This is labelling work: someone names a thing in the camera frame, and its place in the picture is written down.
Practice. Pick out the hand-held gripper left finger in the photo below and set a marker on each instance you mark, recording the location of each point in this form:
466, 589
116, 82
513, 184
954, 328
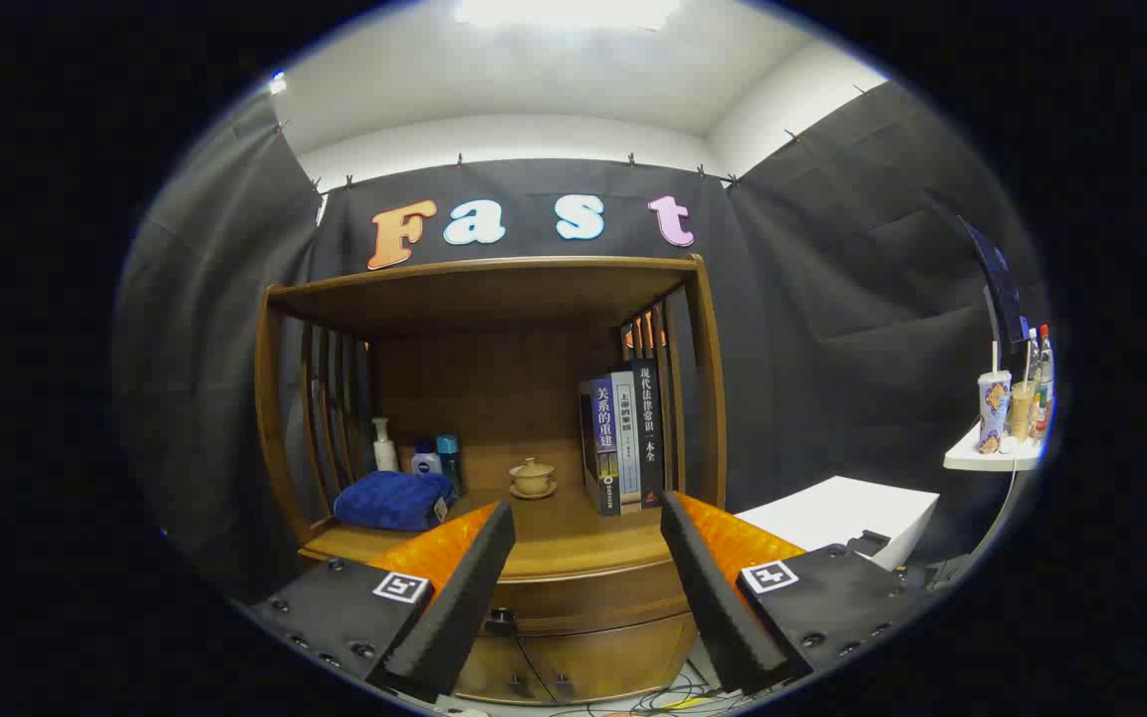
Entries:
464, 607

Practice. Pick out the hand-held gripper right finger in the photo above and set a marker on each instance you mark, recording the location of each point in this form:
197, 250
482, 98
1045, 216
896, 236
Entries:
713, 607

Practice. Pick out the wooden drawer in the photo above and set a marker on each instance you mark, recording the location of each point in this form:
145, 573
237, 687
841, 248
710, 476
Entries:
593, 602

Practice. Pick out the wooden countertop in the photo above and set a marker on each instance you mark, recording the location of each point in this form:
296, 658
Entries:
554, 538

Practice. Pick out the white low cabinet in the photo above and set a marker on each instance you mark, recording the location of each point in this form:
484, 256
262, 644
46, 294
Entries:
832, 513

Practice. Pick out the wooden cabinet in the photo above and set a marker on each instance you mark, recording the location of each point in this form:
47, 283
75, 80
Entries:
494, 398

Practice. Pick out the blue folded towel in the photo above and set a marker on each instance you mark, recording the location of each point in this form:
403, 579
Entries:
389, 501

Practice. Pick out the beige lidded teacup with saucer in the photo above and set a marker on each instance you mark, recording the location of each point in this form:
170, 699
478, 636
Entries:
533, 479

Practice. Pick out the teal blue bottle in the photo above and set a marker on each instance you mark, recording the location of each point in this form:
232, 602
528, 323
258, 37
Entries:
449, 460

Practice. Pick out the white blue-capped lotion bottle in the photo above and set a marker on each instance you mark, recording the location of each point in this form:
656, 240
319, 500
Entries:
426, 462

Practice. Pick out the small black device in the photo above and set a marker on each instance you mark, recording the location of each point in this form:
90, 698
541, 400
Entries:
870, 543

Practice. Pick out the white pump bottle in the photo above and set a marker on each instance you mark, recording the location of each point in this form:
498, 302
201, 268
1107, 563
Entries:
385, 453

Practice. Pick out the pale grey spine book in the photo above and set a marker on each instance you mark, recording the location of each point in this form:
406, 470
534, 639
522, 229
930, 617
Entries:
628, 438

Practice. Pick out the black spine book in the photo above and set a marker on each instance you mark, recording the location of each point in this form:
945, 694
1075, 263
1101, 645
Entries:
648, 428

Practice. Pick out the blue spine book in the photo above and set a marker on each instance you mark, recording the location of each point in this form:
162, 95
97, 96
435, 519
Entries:
603, 448

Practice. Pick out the black backdrop cloth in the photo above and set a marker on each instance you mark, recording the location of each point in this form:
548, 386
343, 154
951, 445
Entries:
832, 349

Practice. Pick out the white side table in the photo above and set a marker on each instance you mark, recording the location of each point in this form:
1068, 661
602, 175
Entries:
982, 460

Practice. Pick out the patterned paper cup with straw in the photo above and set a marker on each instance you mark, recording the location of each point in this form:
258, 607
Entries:
994, 408

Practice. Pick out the tan plastic cup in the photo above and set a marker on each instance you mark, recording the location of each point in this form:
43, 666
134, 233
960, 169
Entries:
1022, 410

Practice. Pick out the dark monitor screen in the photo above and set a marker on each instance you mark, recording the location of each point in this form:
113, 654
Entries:
997, 284

